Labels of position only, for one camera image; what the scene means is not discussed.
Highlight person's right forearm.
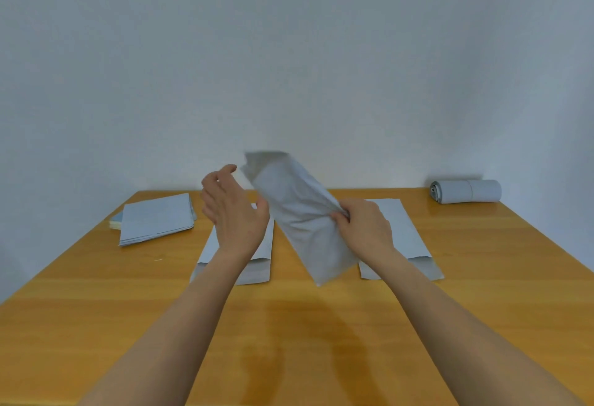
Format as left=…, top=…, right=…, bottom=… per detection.
left=365, top=248, right=586, bottom=406

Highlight person's left forearm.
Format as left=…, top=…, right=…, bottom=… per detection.
left=76, top=249, right=252, bottom=406

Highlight stack of grey mailer bags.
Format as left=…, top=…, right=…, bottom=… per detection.
left=119, top=193, right=197, bottom=247

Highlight rolled grey mailer bags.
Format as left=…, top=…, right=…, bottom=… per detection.
left=429, top=179, right=502, bottom=204

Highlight person's left hand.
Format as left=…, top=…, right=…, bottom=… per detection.
left=200, top=164, right=270, bottom=261

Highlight flat grey mailer bag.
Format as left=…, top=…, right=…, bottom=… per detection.
left=358, top=198, right=445, bottom=281
left=189, top=203, right=275, bottom=286

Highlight grey plastic mailer bag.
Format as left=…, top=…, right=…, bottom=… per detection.
left=240, top=151, right=361, bottom=287

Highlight person's right hand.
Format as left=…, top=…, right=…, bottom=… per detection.
left=330, top=199, right=395, bottom=265

